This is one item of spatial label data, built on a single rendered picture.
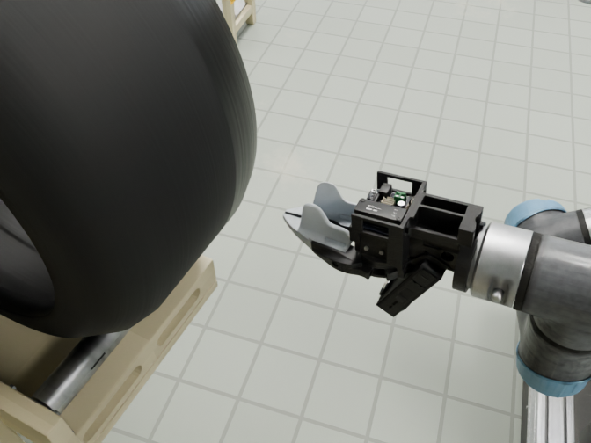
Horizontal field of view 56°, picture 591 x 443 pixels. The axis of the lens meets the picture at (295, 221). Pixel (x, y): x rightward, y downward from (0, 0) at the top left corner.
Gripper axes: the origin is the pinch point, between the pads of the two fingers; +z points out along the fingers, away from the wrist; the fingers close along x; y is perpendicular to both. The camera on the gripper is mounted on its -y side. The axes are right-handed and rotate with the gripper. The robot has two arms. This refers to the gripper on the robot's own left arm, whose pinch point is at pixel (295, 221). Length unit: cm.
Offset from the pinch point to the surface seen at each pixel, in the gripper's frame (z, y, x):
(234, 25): 147, -83, -195
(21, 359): 44, -29, 19
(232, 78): 8.3, 14.2, -4.8
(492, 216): -7, -116, -132
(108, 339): 25.7, -20.2, 13.6
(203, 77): 8.8, 16.4, -0.8
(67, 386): 25.8, -20.0, 21.7
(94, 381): 26.6, -25.1, 18.2
